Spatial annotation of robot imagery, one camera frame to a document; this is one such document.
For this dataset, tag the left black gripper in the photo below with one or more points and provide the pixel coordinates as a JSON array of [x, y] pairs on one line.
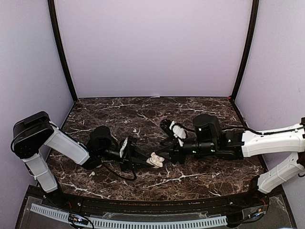
[[131, 162]]

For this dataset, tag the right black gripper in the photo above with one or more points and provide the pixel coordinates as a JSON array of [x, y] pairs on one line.
[[175, 152]]

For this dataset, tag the white charging case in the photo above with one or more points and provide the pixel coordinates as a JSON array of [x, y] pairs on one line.
[[155, 160]]

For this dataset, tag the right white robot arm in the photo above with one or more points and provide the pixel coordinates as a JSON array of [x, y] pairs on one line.
[[236, 143]]

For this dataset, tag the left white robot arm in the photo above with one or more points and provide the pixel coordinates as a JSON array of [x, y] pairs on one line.
[[37, 131]]

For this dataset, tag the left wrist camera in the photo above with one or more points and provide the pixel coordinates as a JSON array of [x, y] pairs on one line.
[[125, 144]]

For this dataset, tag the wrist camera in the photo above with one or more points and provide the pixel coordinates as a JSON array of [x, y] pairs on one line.
[[125, 144], [174, 130]]

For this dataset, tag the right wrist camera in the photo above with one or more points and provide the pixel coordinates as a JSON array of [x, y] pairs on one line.
[[174, 130]]

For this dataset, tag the black front rail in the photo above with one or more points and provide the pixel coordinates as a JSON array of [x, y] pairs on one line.
[[226, 204]]

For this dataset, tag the white slotted cable duct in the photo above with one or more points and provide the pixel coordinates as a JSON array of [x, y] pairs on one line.
[[126, 222]]

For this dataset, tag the left black frame post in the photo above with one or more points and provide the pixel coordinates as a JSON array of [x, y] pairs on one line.
[[60, 49]]

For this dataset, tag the black frame post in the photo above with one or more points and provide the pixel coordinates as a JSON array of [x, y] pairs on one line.
[[247, 47], [60, 49]]

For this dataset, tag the right black frame post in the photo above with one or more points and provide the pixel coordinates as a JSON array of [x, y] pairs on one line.
[[247, 47]]

